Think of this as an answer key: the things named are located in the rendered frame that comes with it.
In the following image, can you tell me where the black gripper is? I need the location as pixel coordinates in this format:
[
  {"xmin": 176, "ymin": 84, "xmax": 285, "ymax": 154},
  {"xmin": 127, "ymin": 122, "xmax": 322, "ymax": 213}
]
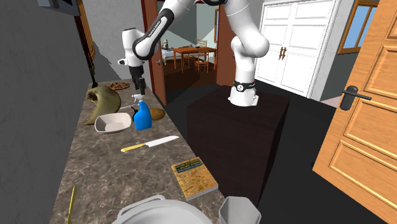
[{"xmin": 129, "ymin": 65, "xmax": 147, "ymax": 96}]

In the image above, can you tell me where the reddish-brown open door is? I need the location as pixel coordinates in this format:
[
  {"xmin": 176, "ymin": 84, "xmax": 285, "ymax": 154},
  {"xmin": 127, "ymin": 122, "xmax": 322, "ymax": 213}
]
[{"xmin": 140, "ymin": 0, "xmax": 167, "ymax": 107}]

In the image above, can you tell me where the brown pizza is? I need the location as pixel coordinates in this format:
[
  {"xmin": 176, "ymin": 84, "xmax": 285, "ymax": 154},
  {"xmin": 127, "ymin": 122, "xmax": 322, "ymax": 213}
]
[{"xmin": 108, "ymin": 81, "xmax": 130, "ymax": 92}]

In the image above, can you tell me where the blue spray bottle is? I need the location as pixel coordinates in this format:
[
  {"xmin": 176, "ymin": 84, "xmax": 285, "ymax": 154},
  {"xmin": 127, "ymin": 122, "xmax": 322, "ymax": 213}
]
[{"xmin": 131, "ymin": 94, "xmax": 153, "ymax": 131}]

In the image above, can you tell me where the brown potato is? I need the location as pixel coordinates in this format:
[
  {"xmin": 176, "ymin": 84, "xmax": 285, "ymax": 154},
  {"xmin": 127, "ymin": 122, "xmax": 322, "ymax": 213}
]
[{"xmin": 149, "ymin": 108, "xmax": 166, "ymax": 122}]

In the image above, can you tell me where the olive curved horn-shaped figure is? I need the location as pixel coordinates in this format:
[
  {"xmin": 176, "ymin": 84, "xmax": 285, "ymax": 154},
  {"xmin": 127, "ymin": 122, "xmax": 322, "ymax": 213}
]
[{"xmin": 81, "ymin": 85, "xmax": 122, "ymax": 126}]

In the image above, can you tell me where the white oval bowl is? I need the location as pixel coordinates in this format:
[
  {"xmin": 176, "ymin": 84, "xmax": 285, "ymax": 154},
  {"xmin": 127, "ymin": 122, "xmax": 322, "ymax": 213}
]
[{"xmin": 94, "ymin": 112, "xmax": 132, "ymax": 134}]

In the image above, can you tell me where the orange wooden table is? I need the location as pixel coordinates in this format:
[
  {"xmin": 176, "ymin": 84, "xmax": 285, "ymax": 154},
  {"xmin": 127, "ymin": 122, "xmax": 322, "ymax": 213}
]
[{"xmin": 171, "ymin": 46, "xmax": 218, "ymax": 74}]

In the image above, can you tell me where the orange wooden chair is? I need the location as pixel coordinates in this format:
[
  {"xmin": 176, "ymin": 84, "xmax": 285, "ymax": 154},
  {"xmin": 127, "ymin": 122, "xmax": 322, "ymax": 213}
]
[{"xmin": 194, "ymin": 51, "xmax": 211, "ymax": 74}]

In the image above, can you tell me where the yellow and green book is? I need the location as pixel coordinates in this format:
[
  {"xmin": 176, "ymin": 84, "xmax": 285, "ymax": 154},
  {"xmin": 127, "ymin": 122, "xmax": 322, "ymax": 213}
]
[{"xmin": 171, "ymin": 156, "xmax": 219, "ymax": 202}]

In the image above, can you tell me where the dark robot stand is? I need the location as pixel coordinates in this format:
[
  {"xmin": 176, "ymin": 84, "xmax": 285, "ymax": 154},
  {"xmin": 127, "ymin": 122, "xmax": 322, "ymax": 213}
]
[{"xmin": 186, "ymin": 85, "xmax": 291, "ymax": 207}]

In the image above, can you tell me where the large grey pot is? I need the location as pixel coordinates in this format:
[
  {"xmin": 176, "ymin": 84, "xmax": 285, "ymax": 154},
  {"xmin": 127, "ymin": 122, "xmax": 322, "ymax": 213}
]
[{"xmin": 111, "ymin": 194, "xmax": 214, "ymax": 224}]

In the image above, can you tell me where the yellow thin stick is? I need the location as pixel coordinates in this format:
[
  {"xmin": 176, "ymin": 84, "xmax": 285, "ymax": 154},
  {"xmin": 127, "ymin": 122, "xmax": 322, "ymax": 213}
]
[{"xmin": 66, "ymin": 185, "xmax": 77, "ymax": 224}]

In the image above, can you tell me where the white double door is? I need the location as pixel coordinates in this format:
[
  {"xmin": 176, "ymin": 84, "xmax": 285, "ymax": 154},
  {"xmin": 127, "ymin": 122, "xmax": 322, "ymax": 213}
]
[{"xmin": 254, "ymin": 0, "xmax": 341, "ymax": 97}]

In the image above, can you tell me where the grey angular cup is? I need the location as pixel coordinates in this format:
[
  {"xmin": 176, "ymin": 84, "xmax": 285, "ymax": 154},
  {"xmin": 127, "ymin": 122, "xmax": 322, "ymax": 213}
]
[{"xmin": 218, "ymin": 195, "xmax": 262, "ymax": 224}]

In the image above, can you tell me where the light wooden door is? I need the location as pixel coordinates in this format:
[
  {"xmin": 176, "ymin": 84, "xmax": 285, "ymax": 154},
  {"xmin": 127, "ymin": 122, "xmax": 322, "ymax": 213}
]
[{"xmin": 312, "ymin": 0, "xmax": 397, "ymax": 224}]

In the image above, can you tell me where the wooden-framed window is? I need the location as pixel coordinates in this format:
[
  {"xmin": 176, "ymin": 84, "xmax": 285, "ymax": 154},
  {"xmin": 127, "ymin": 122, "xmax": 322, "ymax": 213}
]
[{"xmin": 337, "ymin": 0, "xmax": 380, "ymax": 55}]

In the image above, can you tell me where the yellow-handled kitchen knife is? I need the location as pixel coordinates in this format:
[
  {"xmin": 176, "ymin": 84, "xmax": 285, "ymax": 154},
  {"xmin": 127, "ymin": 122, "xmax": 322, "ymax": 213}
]
[{"xmin": 120, "ymin": 135, "xmax": 180, "ymax": 153}]

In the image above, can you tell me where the wooden wall frame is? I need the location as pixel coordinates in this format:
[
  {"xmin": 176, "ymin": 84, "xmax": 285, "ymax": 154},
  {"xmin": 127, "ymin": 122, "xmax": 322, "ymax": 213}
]
[{"xmin": 74, "ymin": 0, "xmax": 97, "ymax": 63}]

